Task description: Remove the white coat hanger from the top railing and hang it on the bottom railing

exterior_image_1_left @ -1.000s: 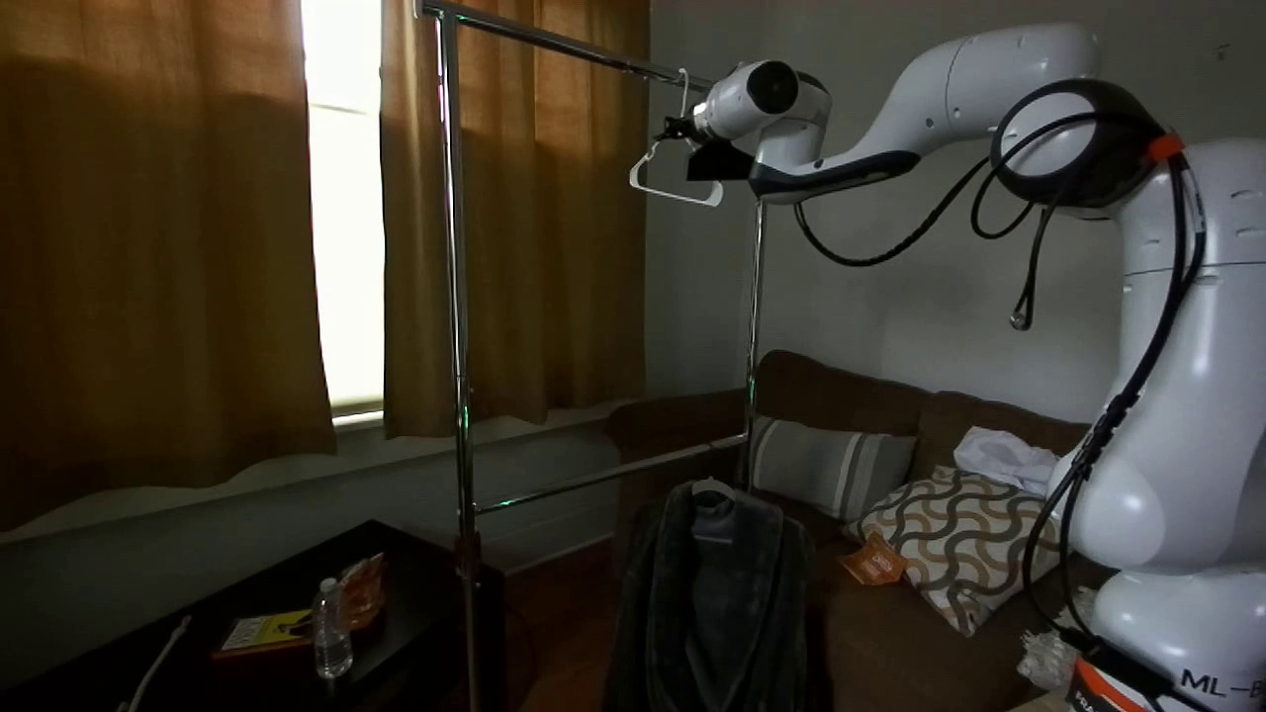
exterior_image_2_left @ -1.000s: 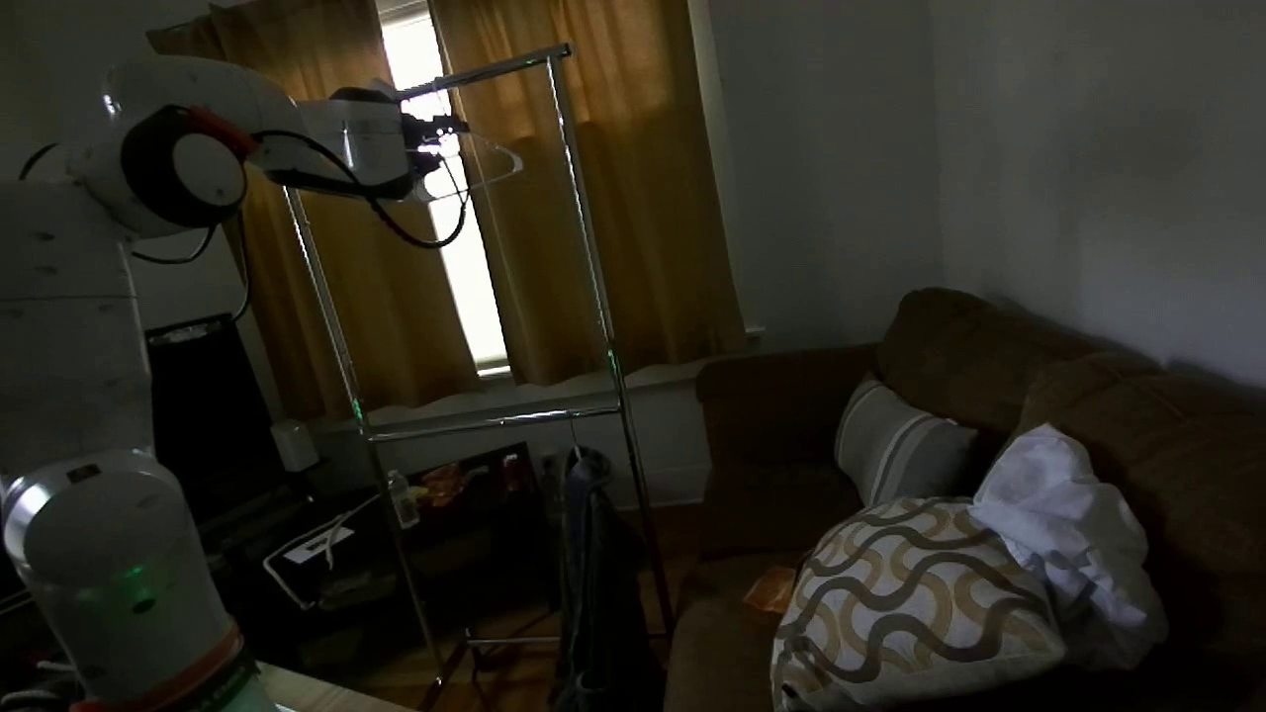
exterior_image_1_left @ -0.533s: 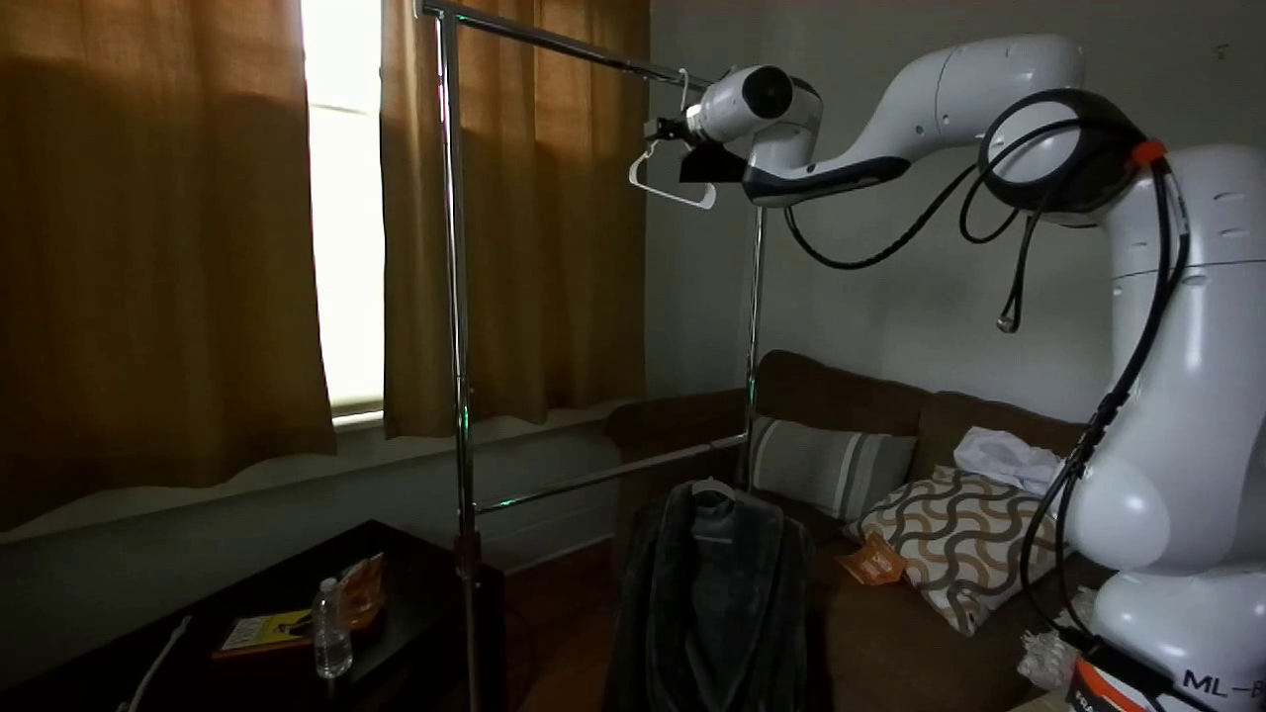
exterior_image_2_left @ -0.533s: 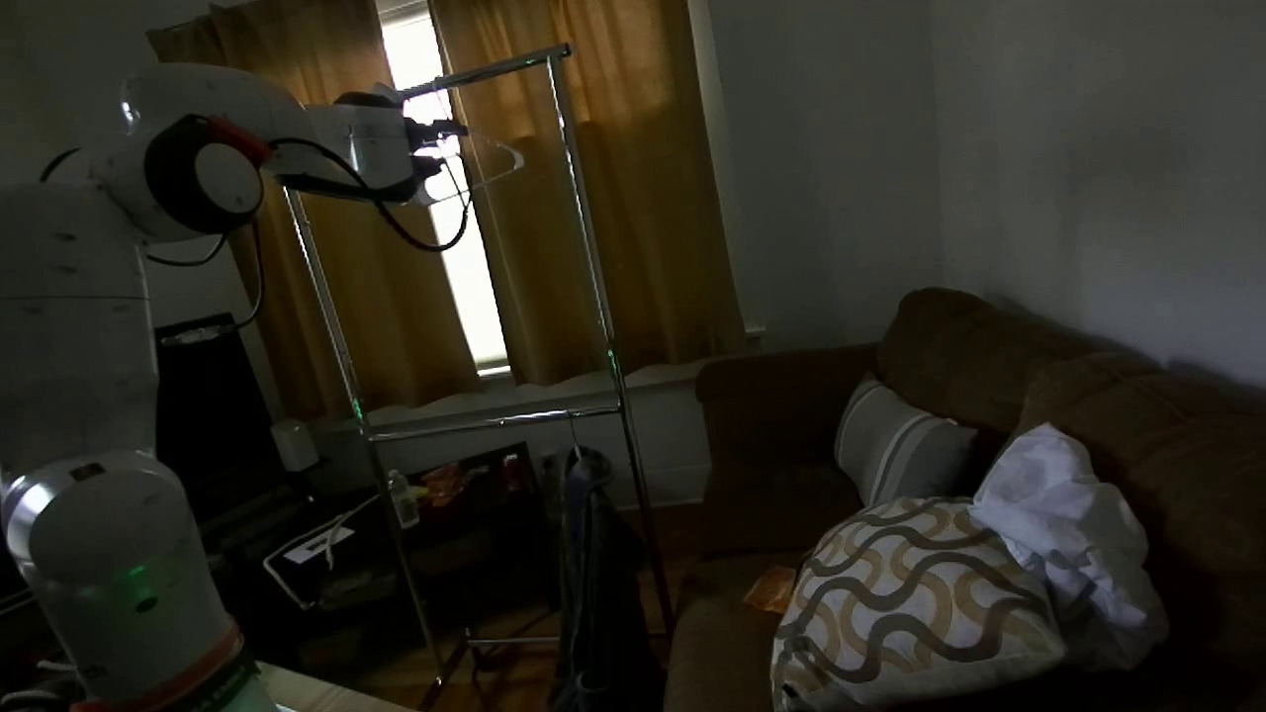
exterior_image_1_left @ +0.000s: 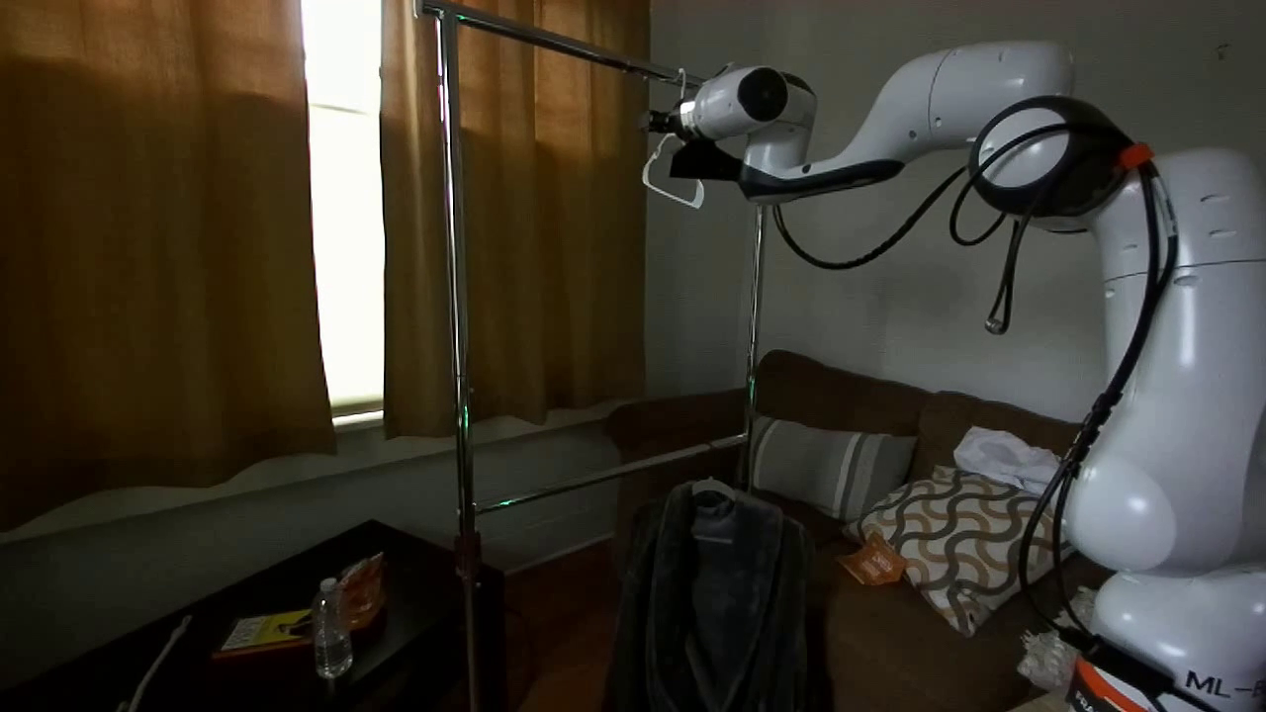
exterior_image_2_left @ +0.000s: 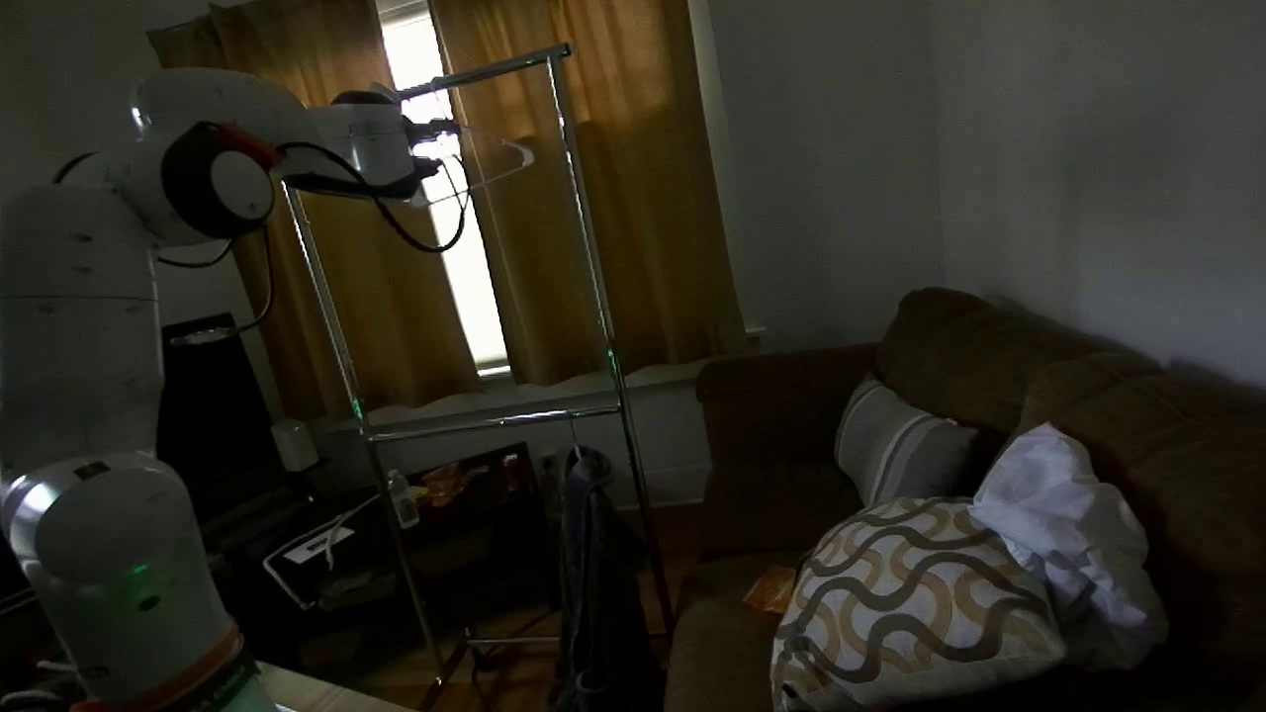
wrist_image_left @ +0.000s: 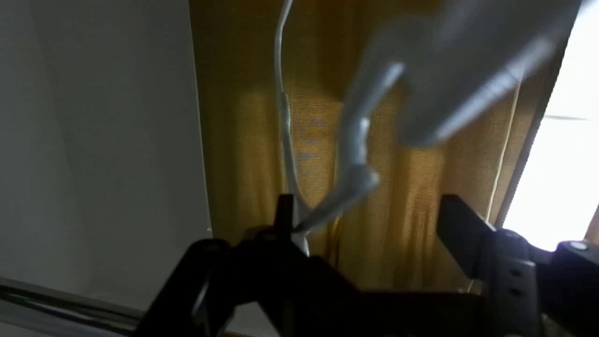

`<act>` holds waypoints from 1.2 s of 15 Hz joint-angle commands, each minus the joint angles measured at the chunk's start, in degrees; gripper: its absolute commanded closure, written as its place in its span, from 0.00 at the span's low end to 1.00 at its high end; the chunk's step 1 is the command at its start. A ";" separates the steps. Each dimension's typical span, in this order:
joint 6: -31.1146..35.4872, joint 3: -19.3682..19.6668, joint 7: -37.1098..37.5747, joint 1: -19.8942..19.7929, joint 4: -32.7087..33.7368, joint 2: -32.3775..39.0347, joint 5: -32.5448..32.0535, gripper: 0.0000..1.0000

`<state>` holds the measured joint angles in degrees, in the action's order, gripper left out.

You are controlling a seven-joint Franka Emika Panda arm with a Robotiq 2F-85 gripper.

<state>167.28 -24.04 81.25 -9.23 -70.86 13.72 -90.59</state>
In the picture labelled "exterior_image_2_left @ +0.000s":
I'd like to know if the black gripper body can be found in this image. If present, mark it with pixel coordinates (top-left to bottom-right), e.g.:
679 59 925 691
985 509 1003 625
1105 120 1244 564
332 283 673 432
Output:
390 112 449 188

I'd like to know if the white plastic coat hanger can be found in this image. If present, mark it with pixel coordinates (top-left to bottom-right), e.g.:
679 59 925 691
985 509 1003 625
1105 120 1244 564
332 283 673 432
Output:
427 120 543 204

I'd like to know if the metal garment rack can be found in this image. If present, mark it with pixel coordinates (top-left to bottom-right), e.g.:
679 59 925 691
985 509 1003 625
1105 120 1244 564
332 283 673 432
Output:
257 41 679 691

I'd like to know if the bright window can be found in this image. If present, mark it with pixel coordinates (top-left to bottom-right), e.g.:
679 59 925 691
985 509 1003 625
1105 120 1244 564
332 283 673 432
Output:
377 0 515 380

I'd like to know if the wide brown curtain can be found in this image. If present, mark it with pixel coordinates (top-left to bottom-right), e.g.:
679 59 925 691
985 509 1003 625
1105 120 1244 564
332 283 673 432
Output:
146 0 481 427

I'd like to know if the narrow brown curtain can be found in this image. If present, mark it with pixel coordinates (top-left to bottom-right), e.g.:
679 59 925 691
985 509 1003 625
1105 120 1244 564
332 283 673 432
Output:
427 0 748 387

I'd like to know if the white window ledge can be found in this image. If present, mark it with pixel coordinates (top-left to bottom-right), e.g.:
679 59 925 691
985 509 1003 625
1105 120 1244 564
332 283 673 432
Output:
313 350 770 509

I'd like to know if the small white cup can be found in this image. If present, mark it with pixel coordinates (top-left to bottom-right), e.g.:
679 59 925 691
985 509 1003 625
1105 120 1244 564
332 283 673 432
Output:
268 414 324 473

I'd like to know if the orange snack bag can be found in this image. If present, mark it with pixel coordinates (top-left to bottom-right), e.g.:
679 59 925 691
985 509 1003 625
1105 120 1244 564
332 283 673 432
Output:
415 460 481 519

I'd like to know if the black television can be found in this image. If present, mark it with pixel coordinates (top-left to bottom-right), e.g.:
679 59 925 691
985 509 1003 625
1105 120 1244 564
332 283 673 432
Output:
152 308 288 528

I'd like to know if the clear plastic water bottle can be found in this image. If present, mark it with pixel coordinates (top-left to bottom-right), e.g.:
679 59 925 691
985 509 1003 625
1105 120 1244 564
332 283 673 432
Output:
382 465 427 534

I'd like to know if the white paper sheet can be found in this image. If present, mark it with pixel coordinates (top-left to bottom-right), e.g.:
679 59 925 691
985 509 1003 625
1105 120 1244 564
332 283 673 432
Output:
279 521 359 568

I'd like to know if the black low table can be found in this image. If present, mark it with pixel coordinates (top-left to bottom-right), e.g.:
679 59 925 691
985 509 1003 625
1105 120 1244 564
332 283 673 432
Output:
209 444 557 663

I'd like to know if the brown sofa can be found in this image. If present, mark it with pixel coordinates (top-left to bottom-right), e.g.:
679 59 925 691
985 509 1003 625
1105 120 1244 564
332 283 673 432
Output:
659 283 1266 712

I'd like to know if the dark hanging garment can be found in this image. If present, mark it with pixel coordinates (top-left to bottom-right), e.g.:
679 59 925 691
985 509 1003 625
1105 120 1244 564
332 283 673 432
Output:
547 448 664 712

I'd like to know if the grey striped pillow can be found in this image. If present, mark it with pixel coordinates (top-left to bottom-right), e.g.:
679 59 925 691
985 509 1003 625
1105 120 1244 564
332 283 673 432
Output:
829 377 985 509

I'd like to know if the small orange packet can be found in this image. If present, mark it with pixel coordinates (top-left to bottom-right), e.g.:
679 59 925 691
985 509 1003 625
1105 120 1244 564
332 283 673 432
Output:
738 564 801 622

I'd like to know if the wavy patterned pillow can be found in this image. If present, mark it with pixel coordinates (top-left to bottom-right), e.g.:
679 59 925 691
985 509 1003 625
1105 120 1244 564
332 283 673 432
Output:
768 493 1073 712

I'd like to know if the crumpled white cloth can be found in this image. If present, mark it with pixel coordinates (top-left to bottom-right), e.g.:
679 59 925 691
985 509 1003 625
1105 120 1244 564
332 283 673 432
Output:
967 419 1174 670

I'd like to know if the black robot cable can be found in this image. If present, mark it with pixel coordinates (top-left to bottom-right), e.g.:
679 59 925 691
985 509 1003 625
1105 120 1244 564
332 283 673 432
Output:
152 136 473 336

